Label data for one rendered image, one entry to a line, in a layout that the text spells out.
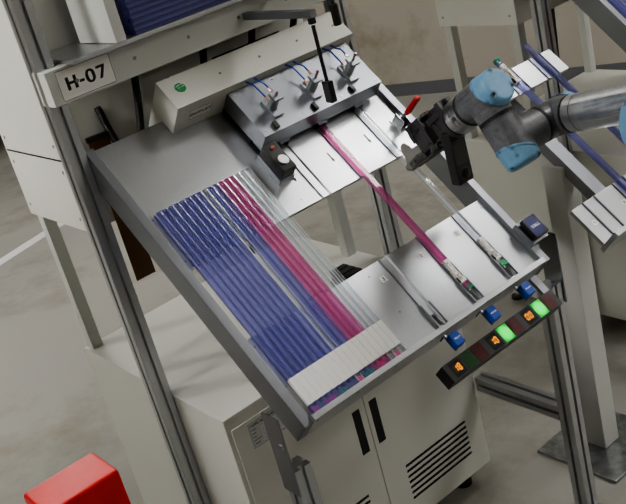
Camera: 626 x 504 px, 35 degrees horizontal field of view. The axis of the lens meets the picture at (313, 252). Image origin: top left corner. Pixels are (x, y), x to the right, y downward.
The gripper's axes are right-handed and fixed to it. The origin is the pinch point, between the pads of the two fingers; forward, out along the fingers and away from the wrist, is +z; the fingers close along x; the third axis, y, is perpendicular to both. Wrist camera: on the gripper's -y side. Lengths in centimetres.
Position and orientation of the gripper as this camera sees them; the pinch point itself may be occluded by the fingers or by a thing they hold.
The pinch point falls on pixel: (414, 167)
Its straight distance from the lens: 219.9
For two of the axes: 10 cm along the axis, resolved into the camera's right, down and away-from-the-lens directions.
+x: -7.4, 4.3, -5.1
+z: -4.0, 3.3, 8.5
